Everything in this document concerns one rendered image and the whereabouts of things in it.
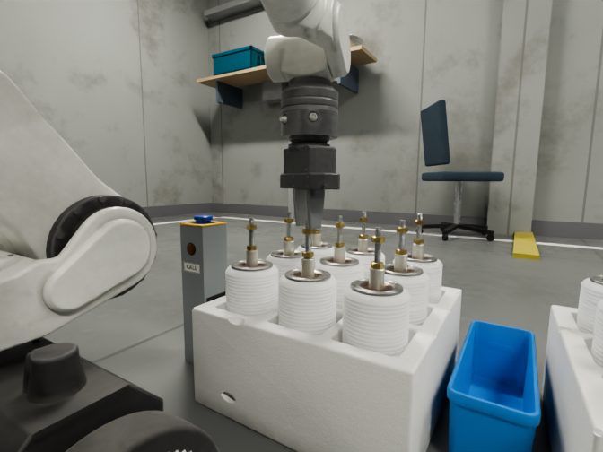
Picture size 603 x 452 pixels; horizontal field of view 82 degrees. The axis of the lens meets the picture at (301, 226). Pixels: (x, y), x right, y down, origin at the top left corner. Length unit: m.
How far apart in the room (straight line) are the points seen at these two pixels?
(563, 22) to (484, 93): 0.64
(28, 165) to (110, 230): 0.11
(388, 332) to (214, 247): 0.41
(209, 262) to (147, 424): 0.44
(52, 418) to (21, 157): 0.28
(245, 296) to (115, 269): 0.22
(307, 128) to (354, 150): 3.04
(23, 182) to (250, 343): 0.37
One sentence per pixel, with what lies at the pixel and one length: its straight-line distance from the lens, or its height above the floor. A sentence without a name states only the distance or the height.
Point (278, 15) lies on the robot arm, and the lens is 0.49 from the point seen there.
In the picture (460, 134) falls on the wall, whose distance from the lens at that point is 3.30.
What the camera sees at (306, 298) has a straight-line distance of 0.54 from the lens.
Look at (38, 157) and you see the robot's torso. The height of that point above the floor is 0.43.
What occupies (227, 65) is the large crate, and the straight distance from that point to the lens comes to 3.99.
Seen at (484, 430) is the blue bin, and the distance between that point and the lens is 0.59.
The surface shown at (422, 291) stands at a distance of 0.62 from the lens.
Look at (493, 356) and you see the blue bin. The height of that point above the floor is 0.05.
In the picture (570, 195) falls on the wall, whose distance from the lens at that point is 3.27.
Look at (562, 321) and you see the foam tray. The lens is 0.73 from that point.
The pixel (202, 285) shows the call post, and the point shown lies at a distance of 0.76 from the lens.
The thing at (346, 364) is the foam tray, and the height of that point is 0.16.
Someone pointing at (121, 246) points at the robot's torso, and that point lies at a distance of 0.51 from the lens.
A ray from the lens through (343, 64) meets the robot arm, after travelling 0.55.
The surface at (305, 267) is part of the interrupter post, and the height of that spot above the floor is 0.27.
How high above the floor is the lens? 0.40
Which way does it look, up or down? 7 degrees down
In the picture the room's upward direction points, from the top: straight up
